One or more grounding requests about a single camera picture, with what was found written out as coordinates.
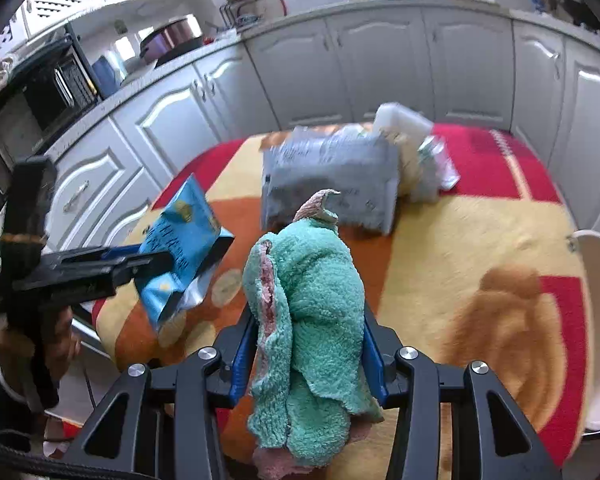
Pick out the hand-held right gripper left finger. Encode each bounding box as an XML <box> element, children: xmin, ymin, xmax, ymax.
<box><xmin>62</xmin><ymin>310</ymin><xmax>256</xmax><ymax>480</ymax></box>

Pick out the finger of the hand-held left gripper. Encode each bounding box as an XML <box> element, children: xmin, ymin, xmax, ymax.
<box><xmin>57</xmin><ymin>244</ymin><xmax>144</xmax><ymax>262</ymax></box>
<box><xmin>80</xmin><ymin>251</ymin><xmax>175</xmax><ymax>291</ymax></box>

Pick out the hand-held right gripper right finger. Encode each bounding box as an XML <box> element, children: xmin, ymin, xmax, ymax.
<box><xmin>362</xmin><ymin>310</ymin><xmax>563</xmax><ymax>480</ymax></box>

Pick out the blue snack bag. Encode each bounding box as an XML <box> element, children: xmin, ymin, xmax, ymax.
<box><xmin>134</xmin><ymin>174</ymin><xmax>236</xmax><ymax>332</ymax></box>

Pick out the green and pink towel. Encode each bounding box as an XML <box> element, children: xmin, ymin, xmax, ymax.
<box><xmin>242</xmin><ymin>189</ymin><xmax>383</xmax><ymax>466</ymax></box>

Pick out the person's left forearm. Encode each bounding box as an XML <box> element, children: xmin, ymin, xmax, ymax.
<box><xmin>0</xmin><ymin>357</ymin><xmax>46</xmax><ymax>461</ymax></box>

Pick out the person's left hand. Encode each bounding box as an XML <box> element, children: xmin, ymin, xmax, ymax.
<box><xmin>0</xmin><ymin>305</ymin><xmax>83</xmax><ymax>401</ymax></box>

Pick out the red orange printed blanket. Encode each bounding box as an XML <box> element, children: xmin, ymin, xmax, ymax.
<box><xmin>92</xmin><ymin>122</ymin><xmax>593</xmax><ymax>480</ymax></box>

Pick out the black microwave oven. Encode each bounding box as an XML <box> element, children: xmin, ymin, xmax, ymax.
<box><xmin>0</xmin><ymin>25</ymin><xmax>101</xmax><ymax>211</ymax></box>

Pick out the pale blue kettle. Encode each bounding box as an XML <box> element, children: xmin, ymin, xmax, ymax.
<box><xmin>91</xmin><ymin>55</ymin><xmax>123</xmax><ymax>97</ymax></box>

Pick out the grey snack bag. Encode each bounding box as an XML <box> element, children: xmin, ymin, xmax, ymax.
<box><xmin>260</xmin><ymin>127</ymin><xmax>401</xmax><ymax>235</ymax></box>

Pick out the clear plastic wrapper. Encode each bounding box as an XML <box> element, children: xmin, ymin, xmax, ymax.
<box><xmin>419</xmin><ymin>136</ymin><xmax>462</xmax><ymax>192</ymax></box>

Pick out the maroon rice cooker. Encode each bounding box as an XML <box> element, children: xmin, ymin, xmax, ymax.
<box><xmin>140</xmin><ymin>17</ymin><xmax>203</xmax><ymax>63</ymax></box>

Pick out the white plastic box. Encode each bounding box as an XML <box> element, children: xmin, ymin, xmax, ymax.
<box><xmin>374</xmin><ymin>102</ymin><xmax>435</xmax><ymax>148</ymax></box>

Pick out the black braided cable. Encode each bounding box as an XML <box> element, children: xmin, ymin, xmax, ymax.
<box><xmin>0</xmin><ymin>429</ymin><xmax>146</xmax><ymax>480</ymax></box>

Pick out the black wire dish rack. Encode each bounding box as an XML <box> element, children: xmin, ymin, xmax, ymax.
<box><xmin>220</xmin><ymin>0</ymin><xmax>261</xmax><ymax>28</ymax></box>

